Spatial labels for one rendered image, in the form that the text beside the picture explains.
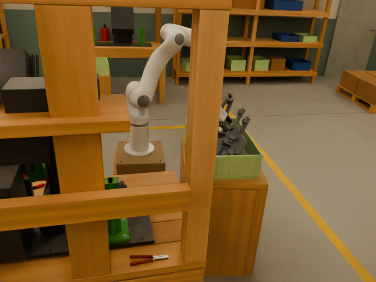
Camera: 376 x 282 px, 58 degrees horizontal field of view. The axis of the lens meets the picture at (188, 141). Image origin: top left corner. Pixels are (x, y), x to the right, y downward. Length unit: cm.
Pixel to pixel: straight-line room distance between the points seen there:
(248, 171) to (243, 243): 54
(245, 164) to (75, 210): 125
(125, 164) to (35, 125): 105
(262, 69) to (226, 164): 522
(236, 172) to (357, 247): 144
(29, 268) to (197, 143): 83
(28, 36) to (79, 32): 618
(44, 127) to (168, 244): 78
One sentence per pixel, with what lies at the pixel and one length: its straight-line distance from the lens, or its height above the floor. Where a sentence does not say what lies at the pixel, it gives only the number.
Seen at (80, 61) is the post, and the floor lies 170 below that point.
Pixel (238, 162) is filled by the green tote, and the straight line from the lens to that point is 211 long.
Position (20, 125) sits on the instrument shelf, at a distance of 104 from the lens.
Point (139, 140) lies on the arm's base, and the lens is 206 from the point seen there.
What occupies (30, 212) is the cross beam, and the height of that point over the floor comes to 125.
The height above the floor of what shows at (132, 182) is 90.
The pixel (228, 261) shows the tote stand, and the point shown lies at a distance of 253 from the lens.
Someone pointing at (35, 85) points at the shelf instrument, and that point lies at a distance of 112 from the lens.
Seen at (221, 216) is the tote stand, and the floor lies 54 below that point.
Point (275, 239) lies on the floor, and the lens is 301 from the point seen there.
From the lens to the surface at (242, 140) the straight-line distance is 213.
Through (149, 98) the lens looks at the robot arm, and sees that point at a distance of 191.
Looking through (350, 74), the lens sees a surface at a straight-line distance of 707.
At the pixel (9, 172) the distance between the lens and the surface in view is 143.
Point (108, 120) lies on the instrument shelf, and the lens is 102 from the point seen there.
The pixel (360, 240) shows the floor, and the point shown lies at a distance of 330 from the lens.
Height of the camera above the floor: 193
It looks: 26 degrees down
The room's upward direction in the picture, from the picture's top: 3 degrees clockwise
